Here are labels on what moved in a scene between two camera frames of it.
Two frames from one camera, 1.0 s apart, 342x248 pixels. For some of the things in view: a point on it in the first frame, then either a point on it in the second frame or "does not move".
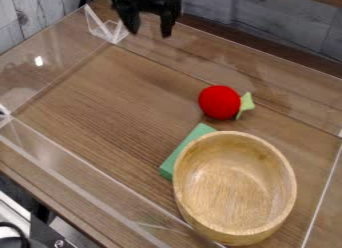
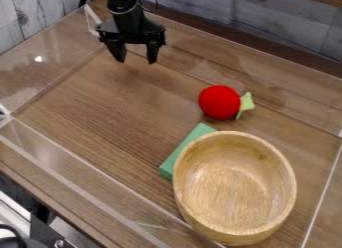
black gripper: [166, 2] -> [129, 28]
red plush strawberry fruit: [222, 103] does not move
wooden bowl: [234, 187] does not move
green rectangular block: [200, 130] does not move
